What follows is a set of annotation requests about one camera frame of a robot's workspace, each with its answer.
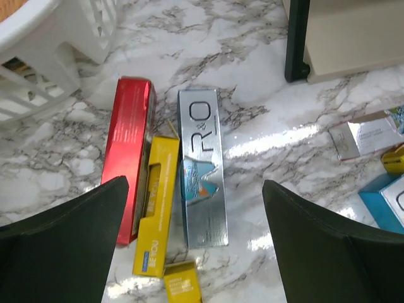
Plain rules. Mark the silver blue toothpaste box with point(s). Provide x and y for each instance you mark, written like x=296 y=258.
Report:
x=383 y=197
x=201 y=176

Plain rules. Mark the silver red toothpaste box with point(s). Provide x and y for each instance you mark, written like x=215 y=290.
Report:
x=368 y=134

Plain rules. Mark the white plastic basket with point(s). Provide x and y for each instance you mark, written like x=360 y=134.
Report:
x=38 y=41

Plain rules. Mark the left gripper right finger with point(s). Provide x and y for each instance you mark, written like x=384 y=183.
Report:
x=326 y=257

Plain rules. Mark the yellow toothpaste box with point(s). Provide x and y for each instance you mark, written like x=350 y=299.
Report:
x=393 y=161
x=153 y=232
x=181 y=282

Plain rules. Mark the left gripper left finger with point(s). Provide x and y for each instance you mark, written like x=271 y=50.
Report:
x=64 y=254

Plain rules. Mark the black three-tier shelf rack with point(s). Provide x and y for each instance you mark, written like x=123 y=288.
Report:
x=331 y=39

